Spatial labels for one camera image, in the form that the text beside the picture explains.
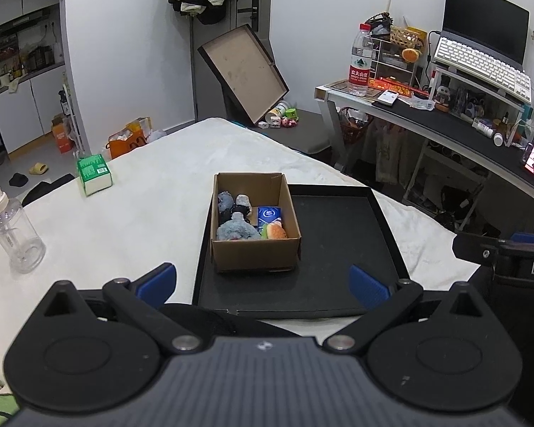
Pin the white can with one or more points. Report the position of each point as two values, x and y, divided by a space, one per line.
279 109

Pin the black top desk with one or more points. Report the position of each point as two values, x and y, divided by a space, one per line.
449 129

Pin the grey bench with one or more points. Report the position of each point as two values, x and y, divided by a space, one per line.
302 133

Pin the green tissue box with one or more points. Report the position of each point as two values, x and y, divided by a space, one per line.
94 173

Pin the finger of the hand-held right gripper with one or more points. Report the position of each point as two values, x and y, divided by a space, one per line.
532 238
474 249

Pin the blue tissue pack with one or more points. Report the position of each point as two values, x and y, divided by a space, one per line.
269 218

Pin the wicker basket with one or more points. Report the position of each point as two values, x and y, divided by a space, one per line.
405 35

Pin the pink toy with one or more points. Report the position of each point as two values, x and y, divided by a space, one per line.
288 121

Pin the white keyboard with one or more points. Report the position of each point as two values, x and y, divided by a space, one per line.
480 69

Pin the orange paper bag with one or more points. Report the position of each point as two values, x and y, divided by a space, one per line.
129 140

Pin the white metal rack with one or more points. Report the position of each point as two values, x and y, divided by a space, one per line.
69 111

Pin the red label water bottle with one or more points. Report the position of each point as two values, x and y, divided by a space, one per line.
360 60

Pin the kitchen cabinets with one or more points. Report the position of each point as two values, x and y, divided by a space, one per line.
35 106

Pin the small white box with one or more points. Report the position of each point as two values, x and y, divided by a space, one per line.
267 124

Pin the grey pink paw plush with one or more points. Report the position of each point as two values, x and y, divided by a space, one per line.
236 231

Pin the drawer organizer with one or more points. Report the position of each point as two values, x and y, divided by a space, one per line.
394 64

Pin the black tangled item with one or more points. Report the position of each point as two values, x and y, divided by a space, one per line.
380 22

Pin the toy cantaloupe half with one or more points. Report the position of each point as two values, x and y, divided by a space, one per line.
274 232

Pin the grey coat stand pole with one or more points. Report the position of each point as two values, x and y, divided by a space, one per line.
193 62

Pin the small black white plush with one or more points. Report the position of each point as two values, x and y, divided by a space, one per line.
239 212

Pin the flat open cardboard box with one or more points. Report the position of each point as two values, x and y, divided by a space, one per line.
240 71

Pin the beige tote bags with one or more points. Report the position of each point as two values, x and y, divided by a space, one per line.
387 151

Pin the green toy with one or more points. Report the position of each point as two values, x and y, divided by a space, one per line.
291 114

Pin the black tray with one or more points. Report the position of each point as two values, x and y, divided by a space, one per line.
338 240

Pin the orange carton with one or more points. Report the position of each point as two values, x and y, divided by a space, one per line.
62 135

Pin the yellow slipper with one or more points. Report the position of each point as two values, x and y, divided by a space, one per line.
38 169

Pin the clear plastic bottle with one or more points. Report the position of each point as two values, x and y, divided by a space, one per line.
15 235

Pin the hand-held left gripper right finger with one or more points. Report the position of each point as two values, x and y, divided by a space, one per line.
367 287

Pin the white desk riser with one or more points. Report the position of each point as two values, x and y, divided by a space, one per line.
476 88

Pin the orange round plush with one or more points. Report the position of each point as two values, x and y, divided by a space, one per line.
410 54

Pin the red basket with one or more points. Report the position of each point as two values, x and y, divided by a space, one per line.
354 124

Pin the brown cardboard box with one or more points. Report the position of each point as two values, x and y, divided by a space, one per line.
253 255

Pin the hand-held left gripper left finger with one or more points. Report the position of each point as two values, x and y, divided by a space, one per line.
158 282

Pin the white pill bottle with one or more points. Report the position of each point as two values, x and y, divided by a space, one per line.
485 130
498 138

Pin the red printed packet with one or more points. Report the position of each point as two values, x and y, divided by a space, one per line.
391 85

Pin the black slipper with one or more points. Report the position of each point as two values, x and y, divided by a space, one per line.
18 180

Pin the brown dropper bottle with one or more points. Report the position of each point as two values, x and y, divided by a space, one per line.
503 125

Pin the black laptop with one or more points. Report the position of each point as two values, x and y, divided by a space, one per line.
485 22

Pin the denim plush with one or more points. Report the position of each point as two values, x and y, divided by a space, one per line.
224 201

